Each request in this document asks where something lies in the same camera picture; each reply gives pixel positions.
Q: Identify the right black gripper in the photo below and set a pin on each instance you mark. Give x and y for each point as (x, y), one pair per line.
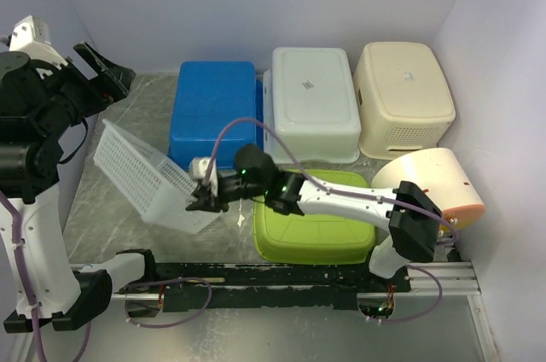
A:
(207, 201)

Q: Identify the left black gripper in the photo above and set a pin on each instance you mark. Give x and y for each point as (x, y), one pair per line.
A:
(101, 92)

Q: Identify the white mesh basket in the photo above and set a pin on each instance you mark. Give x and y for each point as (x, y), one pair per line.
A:
(153, 184)

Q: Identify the green plastic tub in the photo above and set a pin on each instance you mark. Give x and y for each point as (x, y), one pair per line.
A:
(311, 239)

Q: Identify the blue plastic tub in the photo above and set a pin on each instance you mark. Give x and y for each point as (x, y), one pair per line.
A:
(209, 95)

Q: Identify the white plastic tub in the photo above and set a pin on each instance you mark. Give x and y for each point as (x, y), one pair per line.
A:
(310, 103)

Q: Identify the beige perforated basket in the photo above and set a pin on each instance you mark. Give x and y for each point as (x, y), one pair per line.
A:
(403, 99)

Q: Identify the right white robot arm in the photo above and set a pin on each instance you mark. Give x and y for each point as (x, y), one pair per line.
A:
(408, 215)

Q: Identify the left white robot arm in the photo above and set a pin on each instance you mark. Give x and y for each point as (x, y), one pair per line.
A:
(41, 98)

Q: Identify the beige round stool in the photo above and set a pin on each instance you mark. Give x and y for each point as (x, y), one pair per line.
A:
(439, 174)

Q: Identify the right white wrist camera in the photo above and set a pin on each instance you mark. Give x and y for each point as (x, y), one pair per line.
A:
(201, 168)

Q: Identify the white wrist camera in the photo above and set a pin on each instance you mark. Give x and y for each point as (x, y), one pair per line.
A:
(31, 36)
(201, 168)

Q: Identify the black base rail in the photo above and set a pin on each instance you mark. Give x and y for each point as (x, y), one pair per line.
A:
(187, 286)

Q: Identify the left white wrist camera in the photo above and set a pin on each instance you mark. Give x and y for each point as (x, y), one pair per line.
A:
(31, 36)

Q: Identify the aluminium rail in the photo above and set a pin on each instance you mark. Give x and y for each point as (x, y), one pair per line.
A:
(456, 278)

